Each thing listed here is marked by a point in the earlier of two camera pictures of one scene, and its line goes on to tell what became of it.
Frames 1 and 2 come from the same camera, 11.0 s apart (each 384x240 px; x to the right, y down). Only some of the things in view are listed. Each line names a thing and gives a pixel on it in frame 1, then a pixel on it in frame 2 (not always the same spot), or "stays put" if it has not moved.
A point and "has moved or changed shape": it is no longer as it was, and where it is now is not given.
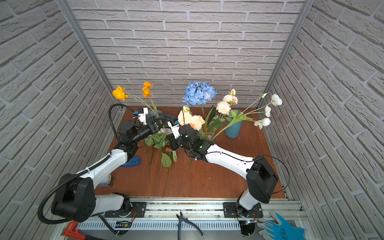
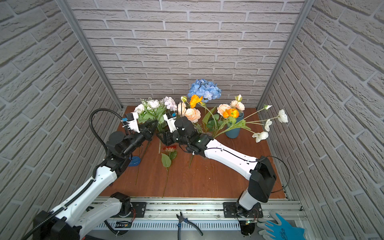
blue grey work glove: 281,230 stays put
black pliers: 181,219 stays put
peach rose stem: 196,122 has moved or changed shape
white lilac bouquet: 189,165 stays put
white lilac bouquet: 156,140 → 149,110
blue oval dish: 135,161 stays put
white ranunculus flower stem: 264,109 → 260,136
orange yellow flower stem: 119,93 → 196,100
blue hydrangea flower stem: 197,92 has moved or changed shape
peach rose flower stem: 223,107 has moved or changed shape
